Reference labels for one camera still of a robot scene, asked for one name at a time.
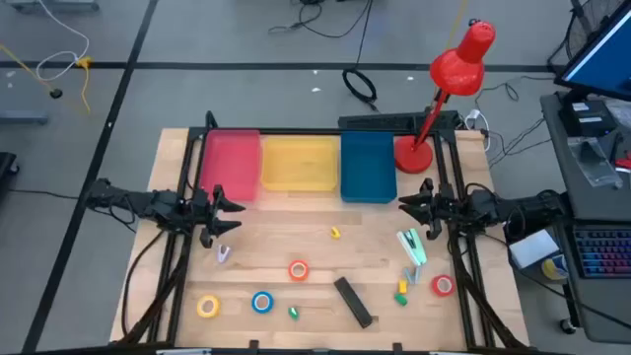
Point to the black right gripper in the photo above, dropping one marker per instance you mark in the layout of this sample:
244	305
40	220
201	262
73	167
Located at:
451	207

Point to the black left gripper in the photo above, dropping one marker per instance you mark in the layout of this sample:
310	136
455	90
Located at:
204	212

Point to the mint green stapler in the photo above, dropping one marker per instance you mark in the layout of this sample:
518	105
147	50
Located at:
411	245

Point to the red tape roll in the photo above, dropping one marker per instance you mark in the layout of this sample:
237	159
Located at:
434	286

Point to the orange tape roll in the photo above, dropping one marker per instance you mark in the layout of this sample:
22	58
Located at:
290	270

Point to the blue tape roll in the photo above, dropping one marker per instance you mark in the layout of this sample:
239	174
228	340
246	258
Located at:
254	302

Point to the yellow tape roll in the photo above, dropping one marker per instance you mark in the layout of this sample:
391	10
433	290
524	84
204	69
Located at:
199	306

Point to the black stapler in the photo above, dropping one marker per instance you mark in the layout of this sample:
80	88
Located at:
352	302

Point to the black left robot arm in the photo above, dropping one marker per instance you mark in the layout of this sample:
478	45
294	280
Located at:
123	199

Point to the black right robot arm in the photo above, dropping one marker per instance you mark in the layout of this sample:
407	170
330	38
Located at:
522	207

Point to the lavender staple remover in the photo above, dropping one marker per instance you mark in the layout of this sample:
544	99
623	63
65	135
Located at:
223	260

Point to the grey-blue staple remover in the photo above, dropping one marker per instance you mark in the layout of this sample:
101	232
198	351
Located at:
416	276

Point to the pink plastic bin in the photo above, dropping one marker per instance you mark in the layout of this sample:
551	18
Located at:
231	163

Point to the blue plastic bin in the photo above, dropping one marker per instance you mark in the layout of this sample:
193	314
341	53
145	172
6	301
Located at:
367	167

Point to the yellow plastic bin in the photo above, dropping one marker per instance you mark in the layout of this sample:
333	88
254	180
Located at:
300	165

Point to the white power adapter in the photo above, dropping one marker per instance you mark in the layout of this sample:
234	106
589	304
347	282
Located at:
473	117

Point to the white box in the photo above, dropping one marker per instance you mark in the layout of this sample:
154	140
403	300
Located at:
532	248

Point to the red desk lamp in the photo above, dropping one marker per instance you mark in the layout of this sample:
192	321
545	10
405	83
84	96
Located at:
458	69

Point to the yellow and blue roll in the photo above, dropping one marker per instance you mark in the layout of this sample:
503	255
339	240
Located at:
552	268

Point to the grey desk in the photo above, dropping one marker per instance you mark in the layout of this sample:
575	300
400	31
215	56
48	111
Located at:
591	207

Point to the clear plastic bag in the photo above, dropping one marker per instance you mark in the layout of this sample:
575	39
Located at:
594	167

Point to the small black box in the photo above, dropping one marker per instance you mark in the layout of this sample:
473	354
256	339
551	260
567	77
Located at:
586	123

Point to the rainbow backlit keyboard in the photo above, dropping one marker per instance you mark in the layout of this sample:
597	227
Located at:
604	252

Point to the desk caster wheel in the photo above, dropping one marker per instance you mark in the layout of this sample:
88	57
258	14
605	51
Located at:
568	326

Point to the red tool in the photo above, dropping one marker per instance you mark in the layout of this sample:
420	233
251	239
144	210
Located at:
623	163

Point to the black floor puck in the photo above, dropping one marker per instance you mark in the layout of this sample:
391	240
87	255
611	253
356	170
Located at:
55	93

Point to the black object with caster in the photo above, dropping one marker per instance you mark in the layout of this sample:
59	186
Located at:
6	167

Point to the grey furniture foot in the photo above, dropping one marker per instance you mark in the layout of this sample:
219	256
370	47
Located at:
22	117
54	5

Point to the computer monitor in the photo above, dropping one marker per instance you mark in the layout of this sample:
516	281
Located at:
606	59

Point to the black fan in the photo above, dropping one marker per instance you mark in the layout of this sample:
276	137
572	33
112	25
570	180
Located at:
586	29

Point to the black aluminium table frame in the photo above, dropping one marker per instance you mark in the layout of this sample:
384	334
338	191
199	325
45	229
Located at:
301	132

